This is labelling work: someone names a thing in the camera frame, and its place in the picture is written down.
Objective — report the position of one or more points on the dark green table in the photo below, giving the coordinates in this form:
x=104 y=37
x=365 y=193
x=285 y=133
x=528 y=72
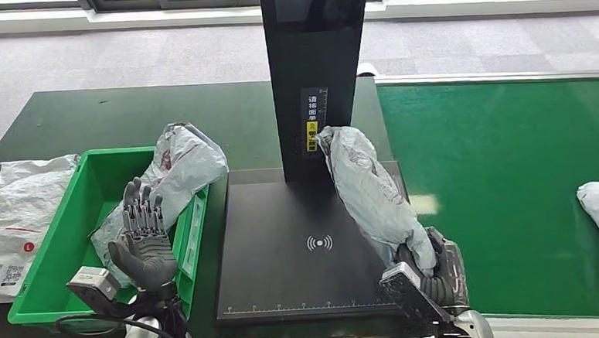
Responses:
x=174 y=118

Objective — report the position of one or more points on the black scanner column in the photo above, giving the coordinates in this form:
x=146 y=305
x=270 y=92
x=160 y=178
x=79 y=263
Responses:
x=309 y=59

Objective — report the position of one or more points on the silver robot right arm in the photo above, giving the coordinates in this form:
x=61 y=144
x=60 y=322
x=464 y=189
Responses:
x=472 y=328

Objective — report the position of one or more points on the white crate label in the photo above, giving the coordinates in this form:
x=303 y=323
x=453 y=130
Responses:
x=193 y=240

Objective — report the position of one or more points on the black and yellow ruler label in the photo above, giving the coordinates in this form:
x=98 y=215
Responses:
x=312 y=111

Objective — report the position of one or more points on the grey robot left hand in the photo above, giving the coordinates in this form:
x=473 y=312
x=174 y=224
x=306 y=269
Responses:
x=148 y=258

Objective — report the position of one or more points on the white conveyor roller end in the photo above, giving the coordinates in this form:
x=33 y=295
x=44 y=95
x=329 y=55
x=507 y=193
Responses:
x=365 y=70

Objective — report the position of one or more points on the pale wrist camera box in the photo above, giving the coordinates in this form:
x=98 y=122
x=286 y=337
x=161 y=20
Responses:
x=408 y=293
x=92 y=281

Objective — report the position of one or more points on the black scanner base plate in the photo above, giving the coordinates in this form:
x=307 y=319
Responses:
x=282 y=230

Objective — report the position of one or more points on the aluminium conveyor frame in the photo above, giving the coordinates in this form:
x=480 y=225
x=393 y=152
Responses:
x=543 y=327

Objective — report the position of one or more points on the white plastic bag red print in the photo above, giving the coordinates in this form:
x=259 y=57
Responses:
x=9 y=208

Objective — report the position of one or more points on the green conveyor belt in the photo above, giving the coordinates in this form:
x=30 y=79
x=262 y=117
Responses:
x=484 y=178

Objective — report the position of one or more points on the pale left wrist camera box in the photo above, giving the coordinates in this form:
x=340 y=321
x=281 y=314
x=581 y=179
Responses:
x=92 y=281

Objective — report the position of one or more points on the green plastic crate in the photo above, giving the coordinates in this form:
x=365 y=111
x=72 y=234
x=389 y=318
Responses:
x=63 y=262

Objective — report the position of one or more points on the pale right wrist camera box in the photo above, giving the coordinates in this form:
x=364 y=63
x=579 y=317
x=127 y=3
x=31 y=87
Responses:
x=408 y=293

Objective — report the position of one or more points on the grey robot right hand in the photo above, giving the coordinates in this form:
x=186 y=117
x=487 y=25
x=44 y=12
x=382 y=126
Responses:
x=453 y=267

